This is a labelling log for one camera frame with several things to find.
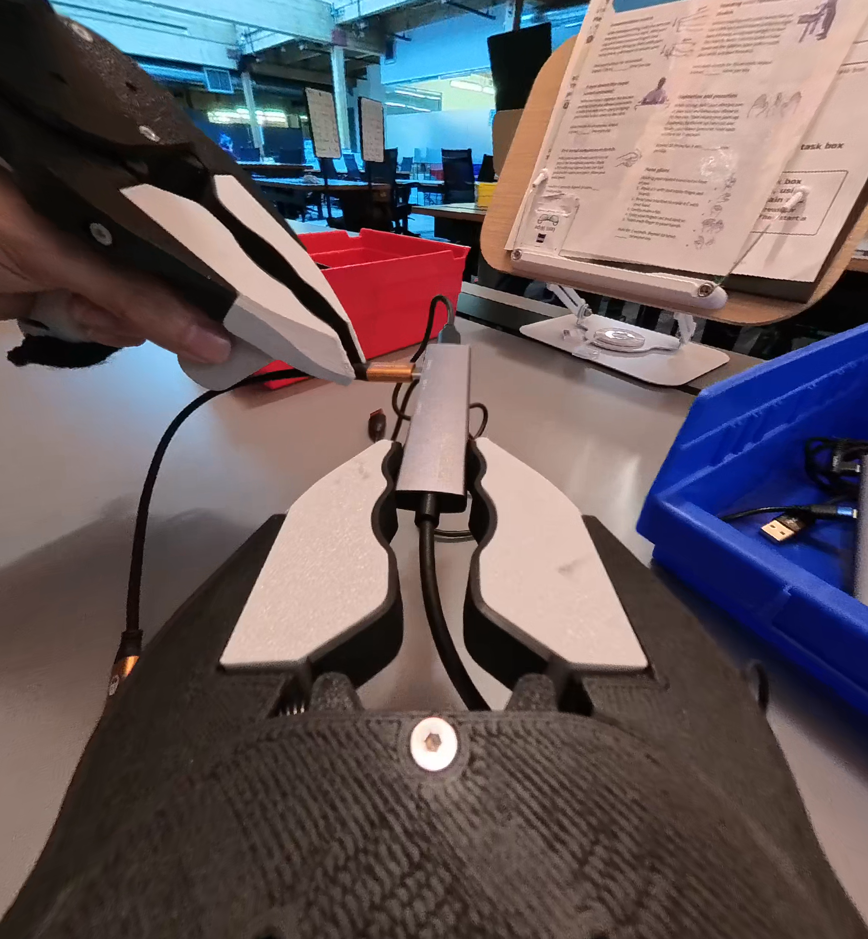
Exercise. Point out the grey USB hub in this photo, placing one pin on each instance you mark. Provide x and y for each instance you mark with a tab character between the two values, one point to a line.
437	425

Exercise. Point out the black monitor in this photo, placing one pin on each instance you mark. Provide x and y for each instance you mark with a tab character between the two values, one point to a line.
518	62

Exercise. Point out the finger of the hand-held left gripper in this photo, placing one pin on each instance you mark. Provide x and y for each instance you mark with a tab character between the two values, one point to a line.
258	293
272	235

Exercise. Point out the black office chair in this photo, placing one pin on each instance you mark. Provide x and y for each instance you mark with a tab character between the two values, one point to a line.
456	174

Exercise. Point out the cardboard box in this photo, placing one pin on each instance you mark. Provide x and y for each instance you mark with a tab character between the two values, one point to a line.
505	139

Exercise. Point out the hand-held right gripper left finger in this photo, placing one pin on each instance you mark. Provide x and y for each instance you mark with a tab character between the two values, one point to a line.
309	557

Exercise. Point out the wooden document stand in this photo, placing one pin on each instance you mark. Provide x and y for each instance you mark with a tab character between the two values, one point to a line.
522	176

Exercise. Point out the person's left hand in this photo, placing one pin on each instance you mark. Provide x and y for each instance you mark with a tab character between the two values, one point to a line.
30	271

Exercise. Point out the grey desk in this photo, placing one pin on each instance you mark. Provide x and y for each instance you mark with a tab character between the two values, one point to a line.
60	477

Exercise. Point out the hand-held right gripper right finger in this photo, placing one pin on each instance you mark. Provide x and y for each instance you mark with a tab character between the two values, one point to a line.
551	557

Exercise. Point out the red plastic bin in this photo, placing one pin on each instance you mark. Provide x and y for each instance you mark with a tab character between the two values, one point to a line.
397	286

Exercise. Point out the blue plastic bin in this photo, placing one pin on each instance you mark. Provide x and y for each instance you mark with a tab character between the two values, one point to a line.
742	513

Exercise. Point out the yellow bin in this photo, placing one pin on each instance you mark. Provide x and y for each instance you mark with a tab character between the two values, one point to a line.
485	194

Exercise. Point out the printed instruction sheet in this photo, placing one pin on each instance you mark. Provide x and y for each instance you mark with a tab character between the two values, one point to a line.
830	220
698	132

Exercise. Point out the white board on stand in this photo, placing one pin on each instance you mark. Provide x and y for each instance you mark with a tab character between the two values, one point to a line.
371	129
323	123

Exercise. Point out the wooden table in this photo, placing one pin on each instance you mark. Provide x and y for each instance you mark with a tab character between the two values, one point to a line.
452	213

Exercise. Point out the white stand base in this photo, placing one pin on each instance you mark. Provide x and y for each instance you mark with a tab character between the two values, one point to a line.
639	352

